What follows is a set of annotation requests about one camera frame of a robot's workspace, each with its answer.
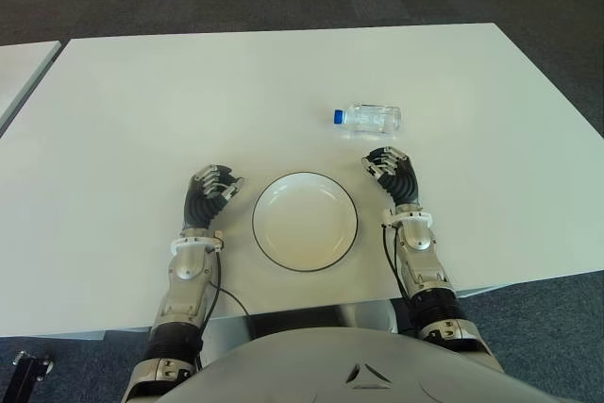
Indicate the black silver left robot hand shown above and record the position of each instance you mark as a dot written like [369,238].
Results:
[203,205]

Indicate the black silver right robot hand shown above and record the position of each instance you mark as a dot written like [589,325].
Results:
[401,183]

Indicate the clear bottle with blue cap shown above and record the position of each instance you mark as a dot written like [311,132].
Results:
[373,119]

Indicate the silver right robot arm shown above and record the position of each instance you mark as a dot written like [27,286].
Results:
[427,275]

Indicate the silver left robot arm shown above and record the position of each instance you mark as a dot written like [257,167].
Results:
[181,290]

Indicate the white plate with black rim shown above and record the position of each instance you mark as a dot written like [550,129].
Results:
[304,228]

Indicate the white robot waist cover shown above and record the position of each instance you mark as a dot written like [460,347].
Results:
[363,313]

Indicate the grey robot torso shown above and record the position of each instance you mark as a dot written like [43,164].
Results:
[330,365]

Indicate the white neighbouring table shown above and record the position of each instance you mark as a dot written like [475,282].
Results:
[19,72]

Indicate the black metal stand base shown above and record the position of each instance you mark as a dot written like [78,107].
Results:
[28,372]

